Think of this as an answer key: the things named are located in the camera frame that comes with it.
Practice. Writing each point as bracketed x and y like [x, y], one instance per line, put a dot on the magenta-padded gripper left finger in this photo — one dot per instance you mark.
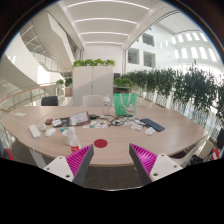
[78, 160]

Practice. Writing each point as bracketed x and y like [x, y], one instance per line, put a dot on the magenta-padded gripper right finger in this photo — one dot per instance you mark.
[145, 159]

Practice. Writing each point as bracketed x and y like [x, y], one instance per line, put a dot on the flat round red coaster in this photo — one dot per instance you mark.
[100, 143]

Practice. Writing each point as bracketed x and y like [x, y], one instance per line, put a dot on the white grid-pattern mug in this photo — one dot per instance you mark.
[67, 134]

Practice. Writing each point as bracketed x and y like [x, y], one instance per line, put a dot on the clear plastic wrapper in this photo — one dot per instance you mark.
[136, 127]
[150, 131]

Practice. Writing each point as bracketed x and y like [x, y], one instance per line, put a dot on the small teal pack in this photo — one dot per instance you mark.
[63, 129]

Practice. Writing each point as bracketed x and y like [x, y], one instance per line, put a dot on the dark blue flat case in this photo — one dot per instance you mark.
[152, 124]

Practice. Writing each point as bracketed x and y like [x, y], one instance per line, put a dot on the colourful sticker sheet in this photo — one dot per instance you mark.
[95, 124]

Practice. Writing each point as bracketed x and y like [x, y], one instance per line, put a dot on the white computer mouse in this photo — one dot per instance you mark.
[50, 132]

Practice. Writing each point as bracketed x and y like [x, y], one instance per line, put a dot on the black notebook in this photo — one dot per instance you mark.
[63, 120]

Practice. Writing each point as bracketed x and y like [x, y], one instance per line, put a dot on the small white case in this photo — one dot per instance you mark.
[43, 127]

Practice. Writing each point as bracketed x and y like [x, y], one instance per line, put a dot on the small dark red wallet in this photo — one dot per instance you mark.
[49, 121]

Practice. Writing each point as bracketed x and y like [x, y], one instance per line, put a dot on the white power strip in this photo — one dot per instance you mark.
[34, 131]

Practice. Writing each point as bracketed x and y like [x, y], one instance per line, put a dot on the green tote bag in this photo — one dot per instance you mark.
[125, 104]

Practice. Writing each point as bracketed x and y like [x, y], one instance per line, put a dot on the clear tall drink bottle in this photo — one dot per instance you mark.
[106, 106]

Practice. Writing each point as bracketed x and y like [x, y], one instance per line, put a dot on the white chair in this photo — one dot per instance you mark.
[92, 100]

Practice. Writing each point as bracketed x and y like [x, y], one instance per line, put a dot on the black chair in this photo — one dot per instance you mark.
[49, 101]

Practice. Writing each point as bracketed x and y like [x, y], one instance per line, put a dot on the white cabinet with plants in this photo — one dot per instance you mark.
[93, 85]

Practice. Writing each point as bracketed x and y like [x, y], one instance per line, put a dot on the potted plants in planter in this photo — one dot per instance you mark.
[68, 82]

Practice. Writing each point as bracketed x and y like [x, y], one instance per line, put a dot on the green hedge plant row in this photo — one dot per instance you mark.
[186, 88]

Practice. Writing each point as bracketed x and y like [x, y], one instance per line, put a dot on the ceiling light strips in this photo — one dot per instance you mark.
[105, 20]

